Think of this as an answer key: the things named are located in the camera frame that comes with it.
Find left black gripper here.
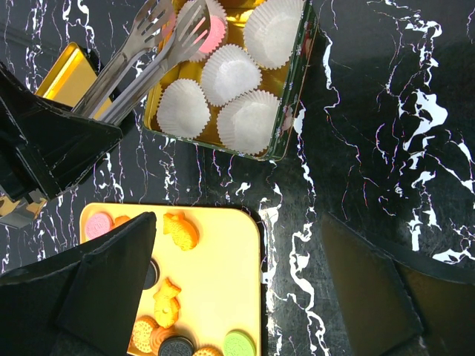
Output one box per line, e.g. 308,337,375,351
0,61,124,229

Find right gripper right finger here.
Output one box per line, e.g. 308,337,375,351
321,214,474,355

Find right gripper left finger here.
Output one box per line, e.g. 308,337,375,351
1,212,157,355

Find black sandwich cookie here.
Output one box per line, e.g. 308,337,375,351
157,336,195,356
143,259,160,290

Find orange fish cookie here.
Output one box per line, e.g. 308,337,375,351
153,278,181,329
163,212,199,251

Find orange fish cookie top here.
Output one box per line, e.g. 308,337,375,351
163,212,199,251

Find metal serving tongs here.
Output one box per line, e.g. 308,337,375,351
72,0,212,126

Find pink sandwich cookie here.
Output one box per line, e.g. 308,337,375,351
189,14,226,62
85,212,113,240

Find round tan biscuit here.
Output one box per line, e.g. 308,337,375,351
193,346,222,356
130,316,158,353

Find gold tin lid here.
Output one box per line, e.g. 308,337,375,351
35,42,98,110

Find orange swirl cookie bottom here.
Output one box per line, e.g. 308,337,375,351
149,326,176,355

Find orange swirl cookie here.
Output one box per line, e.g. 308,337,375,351
111,215,131,229
149,326,176,355

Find orange swirl cookie top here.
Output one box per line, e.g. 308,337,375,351
111,215,131,229

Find black sandwich cookie bottom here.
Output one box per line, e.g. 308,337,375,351
157,336,195,356

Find yellow serving tray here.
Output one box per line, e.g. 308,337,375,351
79,202,262,355

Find round tan biscuit bottom right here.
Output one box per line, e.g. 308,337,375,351
193,346,222,356

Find white paper cup front left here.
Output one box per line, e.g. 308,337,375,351
157,79,211,139

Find white paper cup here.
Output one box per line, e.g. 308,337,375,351
200,44,262,107
157,79,211,139
217,90,280,155
243,0,305,70
189,1,228,62

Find green sandwich cookie bottom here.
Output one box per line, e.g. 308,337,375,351
223,330,257,356

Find white paper cup centre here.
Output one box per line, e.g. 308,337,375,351
200,44,262,107

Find white paper cup front right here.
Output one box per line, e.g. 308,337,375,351
217,90,280,155

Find green gold cookie tin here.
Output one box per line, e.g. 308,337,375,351
144,1,318,161

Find white paper cup back left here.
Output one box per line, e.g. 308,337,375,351
189,1,228,62

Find white paper cup back right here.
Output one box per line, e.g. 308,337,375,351
243,0,305,70

